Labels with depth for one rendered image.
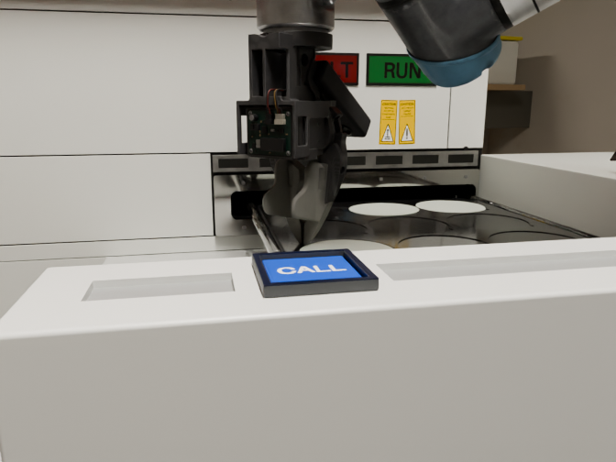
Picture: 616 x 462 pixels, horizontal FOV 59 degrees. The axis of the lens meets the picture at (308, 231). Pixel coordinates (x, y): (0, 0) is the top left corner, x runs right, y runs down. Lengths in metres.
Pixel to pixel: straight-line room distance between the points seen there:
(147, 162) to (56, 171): 0.13
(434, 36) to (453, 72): 0.04
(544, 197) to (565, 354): 0.53
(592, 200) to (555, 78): 2.84
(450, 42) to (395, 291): 0.30
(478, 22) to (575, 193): 0.33
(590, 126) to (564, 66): 0.40
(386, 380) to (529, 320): 0.07
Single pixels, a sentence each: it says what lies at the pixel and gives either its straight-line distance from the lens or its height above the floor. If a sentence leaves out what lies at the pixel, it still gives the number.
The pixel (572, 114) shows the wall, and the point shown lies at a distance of 3.45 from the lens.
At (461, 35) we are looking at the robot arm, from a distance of 0.51.
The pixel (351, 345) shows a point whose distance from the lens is 0.25.
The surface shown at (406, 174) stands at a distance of 0.90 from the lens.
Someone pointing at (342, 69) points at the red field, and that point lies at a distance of 0.87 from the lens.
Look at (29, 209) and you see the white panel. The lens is 0.89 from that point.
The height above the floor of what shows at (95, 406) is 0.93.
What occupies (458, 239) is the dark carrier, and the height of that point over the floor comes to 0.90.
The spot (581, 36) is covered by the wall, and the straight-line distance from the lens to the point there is 3.47.
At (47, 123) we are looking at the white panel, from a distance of 0.87.
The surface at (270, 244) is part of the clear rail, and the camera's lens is 0.58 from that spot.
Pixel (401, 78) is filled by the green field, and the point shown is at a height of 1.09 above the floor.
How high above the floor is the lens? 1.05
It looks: 13 degrees down
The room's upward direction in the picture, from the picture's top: straight up
